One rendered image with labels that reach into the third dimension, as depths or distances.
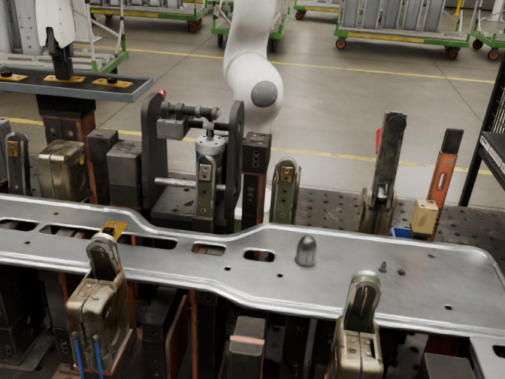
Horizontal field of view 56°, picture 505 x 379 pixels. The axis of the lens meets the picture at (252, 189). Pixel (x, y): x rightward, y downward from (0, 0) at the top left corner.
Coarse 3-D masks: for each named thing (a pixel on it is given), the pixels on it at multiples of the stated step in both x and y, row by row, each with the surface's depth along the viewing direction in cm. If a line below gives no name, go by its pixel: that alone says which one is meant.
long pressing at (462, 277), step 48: (0, 240) 79; (48, 240) 79; (192, 240) 81; (240, 240) 82; (288, 240) 83; (336, 240) 84; (384, 240) 84; (192, 288) 72; (240, 288) 71; (288, 288) 72; (336, 288) 72; (384, 288) 73; (432, 288) 73; (480, 288) 74
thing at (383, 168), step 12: (384, 120) 81; (396, 120) 77; (384, 132) 81; (396, 132) 78; (384, 144) 82; (396, 144) 82; (384, 156) 83; (396, 156) 82; (384, 168) 84; (396, 168) 83; (384, 180) 85; (372, 192) 85; (372, 204) 86
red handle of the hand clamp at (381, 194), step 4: (380, 128) 93; (376, 132) 92; (380, 132) 92; (376, 136) 92; (376, 140) 92; (376, 144) 91; (376, 148) 91; (376, 152) 91; (380, 184) 86; (384, 184) 86; (380, 188) 86; (384, 188) 86; (380, 192) 86; (384, 192) 86; (376, 196) 86; (380, 196) 85; (384, 196) 85; (376, 200) 86; (380, 200) 86; (384, 200) 86
